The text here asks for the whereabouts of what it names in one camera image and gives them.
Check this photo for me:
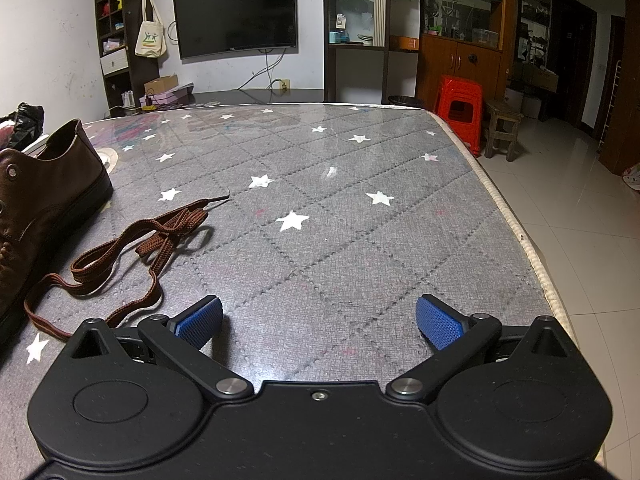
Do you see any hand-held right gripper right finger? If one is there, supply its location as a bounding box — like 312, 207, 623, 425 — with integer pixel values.
384, 294, 572, 405

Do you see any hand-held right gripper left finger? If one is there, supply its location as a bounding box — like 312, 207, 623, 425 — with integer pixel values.
69, 295, 255, 403

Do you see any brown shoelace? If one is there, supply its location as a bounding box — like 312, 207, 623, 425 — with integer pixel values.
24, 195, 231, 338

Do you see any brown leather shoe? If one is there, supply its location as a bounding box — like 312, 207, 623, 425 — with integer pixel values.
0, 119, 113, 346

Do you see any grey star-print mattress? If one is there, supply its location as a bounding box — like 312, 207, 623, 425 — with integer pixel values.
0, 102, 576, 411

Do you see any small wooden stool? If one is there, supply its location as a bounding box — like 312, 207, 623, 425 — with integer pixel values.
481, 99, 524, 162

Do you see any pink flat box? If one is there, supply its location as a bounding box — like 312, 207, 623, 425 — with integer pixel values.
150, 86, 196, 106

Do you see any black television console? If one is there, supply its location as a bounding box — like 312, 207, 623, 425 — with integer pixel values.
107, 89, 326, 111

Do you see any red plastic stool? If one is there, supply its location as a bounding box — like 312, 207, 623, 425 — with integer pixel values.
432, 75, 486, 157

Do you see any cardboard box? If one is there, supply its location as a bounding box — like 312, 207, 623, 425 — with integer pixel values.
144, 75, 180, 95

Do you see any brown wooden cabinet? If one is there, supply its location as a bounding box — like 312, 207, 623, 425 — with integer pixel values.
415, 0, 518, 111

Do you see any black plastic bag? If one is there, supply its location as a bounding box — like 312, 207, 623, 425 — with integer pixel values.
5, 102, 46, 150

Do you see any white metal rack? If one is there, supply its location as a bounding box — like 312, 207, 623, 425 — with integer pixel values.
597, 60, 623, 156

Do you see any white drawer box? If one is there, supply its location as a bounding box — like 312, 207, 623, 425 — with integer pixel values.
100, 50, 130, 77

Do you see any glass display cabinet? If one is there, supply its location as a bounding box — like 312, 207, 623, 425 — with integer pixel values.
322, 0, 421, 106

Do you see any cream tote bag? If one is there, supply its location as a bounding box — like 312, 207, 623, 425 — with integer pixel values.
134, 0, 168, 58

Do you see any dark wooden door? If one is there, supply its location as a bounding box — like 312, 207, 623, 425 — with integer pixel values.
550, 0, 598, 126

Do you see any black wall television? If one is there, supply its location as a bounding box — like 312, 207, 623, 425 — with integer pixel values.
172, 0, 298, 60

